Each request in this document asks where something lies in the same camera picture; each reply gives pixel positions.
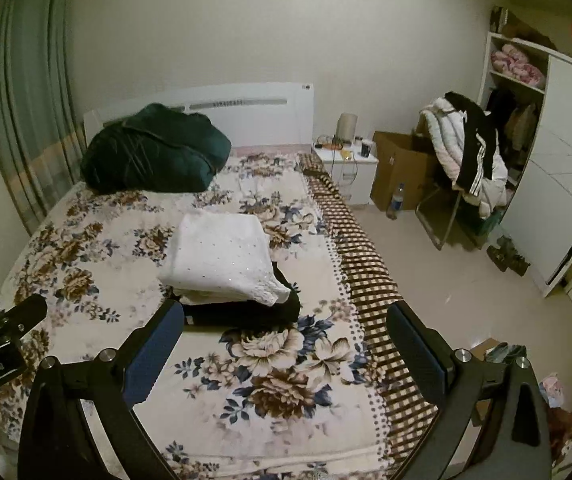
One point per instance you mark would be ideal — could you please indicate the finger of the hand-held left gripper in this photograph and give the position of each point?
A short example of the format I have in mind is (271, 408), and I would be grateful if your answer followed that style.
(20, 312)

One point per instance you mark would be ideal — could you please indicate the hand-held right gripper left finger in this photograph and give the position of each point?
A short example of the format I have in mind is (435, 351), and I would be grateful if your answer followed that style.
(151, 355)

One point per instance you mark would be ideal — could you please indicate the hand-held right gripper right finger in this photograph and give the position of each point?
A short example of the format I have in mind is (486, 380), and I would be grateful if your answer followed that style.
(416, 355)

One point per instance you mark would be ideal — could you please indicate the white knit sweater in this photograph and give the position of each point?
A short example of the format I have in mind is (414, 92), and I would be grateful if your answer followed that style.
(220, 255)

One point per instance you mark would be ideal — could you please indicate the red brown clothes pile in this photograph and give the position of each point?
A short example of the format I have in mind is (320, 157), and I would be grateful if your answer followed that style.
(563, 420)

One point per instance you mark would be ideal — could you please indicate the hanging clothes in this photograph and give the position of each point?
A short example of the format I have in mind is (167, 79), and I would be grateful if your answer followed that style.
(513, 120)

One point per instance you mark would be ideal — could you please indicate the brown checkered blanket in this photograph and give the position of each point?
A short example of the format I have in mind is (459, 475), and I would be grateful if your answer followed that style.
(366, 280)

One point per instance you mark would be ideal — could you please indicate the folded black garment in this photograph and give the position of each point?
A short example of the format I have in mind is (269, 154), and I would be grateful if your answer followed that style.
(246, 312)

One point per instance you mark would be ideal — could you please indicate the bed with floral blanket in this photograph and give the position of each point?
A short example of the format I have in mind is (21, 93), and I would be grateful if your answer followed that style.
(266, 385)

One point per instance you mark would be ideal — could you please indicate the pair of dark shoes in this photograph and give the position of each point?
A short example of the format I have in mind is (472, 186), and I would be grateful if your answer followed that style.
(508, 255)

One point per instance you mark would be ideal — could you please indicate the plastic bottle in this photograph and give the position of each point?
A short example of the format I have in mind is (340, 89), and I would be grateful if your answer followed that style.
(396, 205)

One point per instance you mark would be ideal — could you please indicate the large cardboard box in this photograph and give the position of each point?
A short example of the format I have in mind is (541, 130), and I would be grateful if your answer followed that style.
(401, 170)

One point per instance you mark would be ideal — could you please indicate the white nightstand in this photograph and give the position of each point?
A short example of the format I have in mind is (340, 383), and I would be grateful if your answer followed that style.
(361, 175)

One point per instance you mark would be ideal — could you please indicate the dark green duvet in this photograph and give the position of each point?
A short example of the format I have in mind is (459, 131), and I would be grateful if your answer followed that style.
(155, 150)

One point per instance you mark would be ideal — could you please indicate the pale green curtain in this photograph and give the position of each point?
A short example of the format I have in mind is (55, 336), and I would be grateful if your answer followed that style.
(30, 100)

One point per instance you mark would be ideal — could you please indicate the dark cup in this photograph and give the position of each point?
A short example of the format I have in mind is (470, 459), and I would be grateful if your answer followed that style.
(367, 149)

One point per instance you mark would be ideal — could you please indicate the white wardrobe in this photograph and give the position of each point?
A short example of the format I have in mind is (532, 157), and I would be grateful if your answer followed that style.
(556, 195)

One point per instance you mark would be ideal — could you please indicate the black striped jacket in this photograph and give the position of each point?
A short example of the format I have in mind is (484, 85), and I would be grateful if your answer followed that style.
(478, 145)

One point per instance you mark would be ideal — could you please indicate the beige table lamp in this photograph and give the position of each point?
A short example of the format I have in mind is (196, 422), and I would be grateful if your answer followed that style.
(347, 127)

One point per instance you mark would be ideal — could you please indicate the white bed headboard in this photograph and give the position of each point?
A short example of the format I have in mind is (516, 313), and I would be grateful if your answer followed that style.
(256, 115)

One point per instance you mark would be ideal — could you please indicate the pink folded blanket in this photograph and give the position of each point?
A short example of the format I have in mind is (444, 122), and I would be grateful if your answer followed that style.
(516, 65)

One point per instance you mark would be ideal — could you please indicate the metal frame chair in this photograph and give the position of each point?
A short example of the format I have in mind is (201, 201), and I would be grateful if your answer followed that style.
(446, 220)

